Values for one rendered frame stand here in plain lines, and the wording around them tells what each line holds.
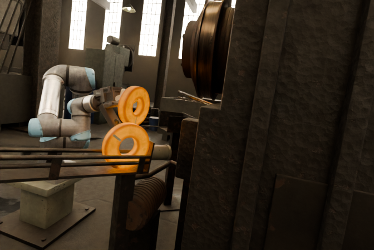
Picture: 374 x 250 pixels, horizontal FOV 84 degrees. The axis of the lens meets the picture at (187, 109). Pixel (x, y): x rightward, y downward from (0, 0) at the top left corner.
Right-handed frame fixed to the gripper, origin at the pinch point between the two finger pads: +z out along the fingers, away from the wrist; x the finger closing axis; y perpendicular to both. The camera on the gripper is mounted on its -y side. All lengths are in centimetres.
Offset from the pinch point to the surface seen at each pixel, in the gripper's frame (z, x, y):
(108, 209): -70, 43, -69
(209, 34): 28.6, 14.2, 22.1
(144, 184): -0.3, -0.7, -32.1
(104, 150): 1.4, -18.8, -14.7
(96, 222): -66, 28, -70
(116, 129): 4.3, -16.0, -9.1
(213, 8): 30.2, 18.9, 33.4
